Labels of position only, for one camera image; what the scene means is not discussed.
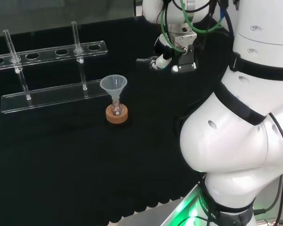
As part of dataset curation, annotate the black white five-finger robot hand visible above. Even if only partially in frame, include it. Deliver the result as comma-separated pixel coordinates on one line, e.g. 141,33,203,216
149,34,200,74

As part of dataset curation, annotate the translucent plastic funnel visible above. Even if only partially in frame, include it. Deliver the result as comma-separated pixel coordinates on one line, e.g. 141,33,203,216
100,74,128,106

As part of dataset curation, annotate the small glass round-bottom flask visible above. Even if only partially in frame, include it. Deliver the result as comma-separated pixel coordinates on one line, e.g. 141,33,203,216
110,100,122,116

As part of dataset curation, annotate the clear acrylic funnel stand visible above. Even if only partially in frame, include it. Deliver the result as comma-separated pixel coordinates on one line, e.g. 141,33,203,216
0,21,111,114

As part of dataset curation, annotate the black bench cloth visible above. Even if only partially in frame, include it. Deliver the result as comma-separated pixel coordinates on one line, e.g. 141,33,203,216
0,16,229,226

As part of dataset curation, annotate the pale base board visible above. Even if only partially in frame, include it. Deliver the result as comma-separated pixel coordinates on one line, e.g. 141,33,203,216
119,182,209,226

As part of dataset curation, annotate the green cable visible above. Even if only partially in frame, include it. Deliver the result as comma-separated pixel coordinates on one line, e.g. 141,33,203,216
160,0,225,53

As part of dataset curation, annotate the cork ring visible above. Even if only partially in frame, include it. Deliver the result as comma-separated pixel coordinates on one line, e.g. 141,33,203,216
105,104,129,123

